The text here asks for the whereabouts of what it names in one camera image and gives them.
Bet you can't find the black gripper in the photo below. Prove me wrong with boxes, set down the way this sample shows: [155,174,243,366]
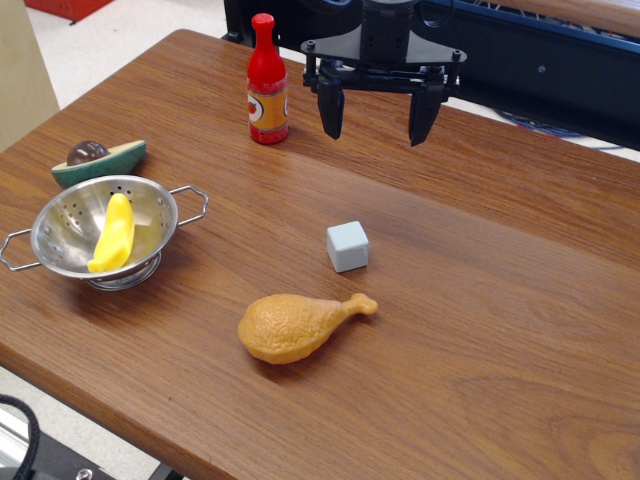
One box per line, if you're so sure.
[301,1,467,146]

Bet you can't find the metal colander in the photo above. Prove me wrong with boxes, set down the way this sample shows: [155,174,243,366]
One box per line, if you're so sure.
[1,175,209,291]

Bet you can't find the toy avocado half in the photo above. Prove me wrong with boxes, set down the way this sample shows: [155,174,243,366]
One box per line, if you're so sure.
[51,140,147,189]

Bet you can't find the blue cables behind table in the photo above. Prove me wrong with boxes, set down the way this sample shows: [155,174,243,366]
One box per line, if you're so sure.
[492,107,640,154]

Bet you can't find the yellow toy banana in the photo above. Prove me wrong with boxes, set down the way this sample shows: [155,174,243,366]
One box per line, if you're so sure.
[87,193,135,273]

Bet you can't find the black bracket with screw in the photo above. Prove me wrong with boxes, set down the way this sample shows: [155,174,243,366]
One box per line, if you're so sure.
[29,432,171,480]

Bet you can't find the toy chicken drumstick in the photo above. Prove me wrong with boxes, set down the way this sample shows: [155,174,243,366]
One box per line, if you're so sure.
[237,293,378,365]

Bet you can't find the beige cabinet panel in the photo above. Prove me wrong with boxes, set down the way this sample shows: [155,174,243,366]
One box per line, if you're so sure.
[1,1,59,150]

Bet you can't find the red box on floor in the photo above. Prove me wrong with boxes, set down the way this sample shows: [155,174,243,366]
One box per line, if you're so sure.
[24,0,112,22]

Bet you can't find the light grey cube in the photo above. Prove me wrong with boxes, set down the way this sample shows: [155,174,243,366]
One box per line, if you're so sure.
[327,221,369,273]

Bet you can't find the black cable bottom left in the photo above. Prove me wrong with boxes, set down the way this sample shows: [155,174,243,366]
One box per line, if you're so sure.
[0,393,41,480]

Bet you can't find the red toy ketchup bottle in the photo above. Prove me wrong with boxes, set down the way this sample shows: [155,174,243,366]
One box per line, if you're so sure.
[247,13,289,145]

